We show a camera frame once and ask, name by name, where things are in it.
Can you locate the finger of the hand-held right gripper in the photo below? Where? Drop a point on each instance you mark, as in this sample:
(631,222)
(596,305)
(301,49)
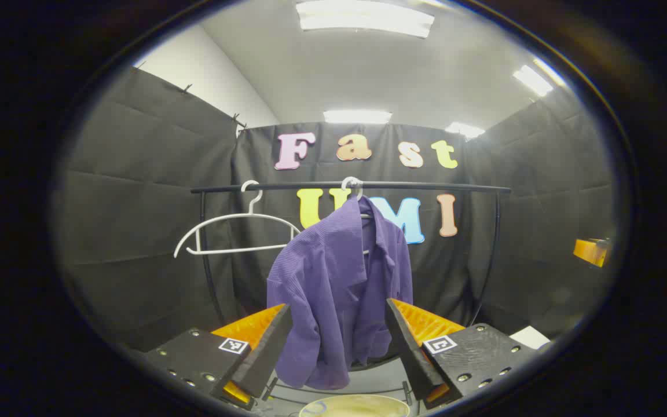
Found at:
(589,252)

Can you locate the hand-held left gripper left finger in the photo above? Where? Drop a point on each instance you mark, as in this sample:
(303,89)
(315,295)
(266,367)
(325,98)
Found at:
(267,353)

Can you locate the large ceiling light panel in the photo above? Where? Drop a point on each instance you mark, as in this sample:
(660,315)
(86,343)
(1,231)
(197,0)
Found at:
(362,17)

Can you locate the black garment rack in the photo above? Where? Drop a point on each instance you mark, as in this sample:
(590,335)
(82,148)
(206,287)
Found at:
(426,186)

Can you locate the black backdrop cloth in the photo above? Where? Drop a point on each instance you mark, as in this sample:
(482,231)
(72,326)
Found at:
(136,202)

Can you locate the white clothes hanger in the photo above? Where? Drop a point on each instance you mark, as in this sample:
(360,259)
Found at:
(351,179)
(239,215)

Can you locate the white sheet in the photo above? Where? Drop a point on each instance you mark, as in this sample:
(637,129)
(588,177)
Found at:
(529,337)

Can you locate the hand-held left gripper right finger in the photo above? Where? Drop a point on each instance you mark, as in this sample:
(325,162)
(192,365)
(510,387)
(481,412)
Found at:
(409,347)

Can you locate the beige laundry hamper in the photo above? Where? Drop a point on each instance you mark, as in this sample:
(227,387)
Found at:
(356,407)

